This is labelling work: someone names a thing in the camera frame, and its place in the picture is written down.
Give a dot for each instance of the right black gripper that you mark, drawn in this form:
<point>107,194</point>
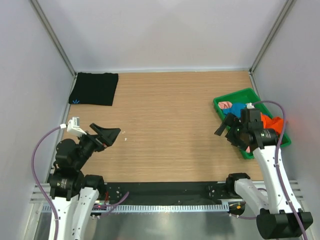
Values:
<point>234,123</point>

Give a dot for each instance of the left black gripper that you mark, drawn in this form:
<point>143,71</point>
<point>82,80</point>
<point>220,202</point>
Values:
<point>107,135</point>

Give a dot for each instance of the blue t shirt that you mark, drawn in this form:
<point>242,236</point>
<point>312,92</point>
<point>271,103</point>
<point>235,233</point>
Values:
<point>235,109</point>

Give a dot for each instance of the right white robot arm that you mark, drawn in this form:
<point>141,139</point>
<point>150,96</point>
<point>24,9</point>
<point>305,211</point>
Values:
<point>278,214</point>

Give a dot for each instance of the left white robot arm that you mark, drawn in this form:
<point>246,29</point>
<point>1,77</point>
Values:
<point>72,193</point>

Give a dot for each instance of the pink t shirt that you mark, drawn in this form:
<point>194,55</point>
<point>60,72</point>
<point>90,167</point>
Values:
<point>225,105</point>

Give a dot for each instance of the green plastic bin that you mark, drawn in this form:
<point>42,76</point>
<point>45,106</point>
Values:
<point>245,96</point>

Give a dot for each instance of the folded black t shirt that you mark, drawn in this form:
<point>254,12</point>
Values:
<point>94,89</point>

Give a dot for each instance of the orange t shirt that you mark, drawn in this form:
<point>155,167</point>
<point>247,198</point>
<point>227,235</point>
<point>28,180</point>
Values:
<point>275,123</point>

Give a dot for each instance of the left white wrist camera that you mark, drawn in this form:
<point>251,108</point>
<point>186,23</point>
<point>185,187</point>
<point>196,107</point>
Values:
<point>73,127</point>

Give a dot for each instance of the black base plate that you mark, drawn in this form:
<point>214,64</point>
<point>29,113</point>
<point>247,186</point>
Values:
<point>169,193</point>

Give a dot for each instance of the aluminium frame rail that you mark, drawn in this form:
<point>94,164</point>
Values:
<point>37,196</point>

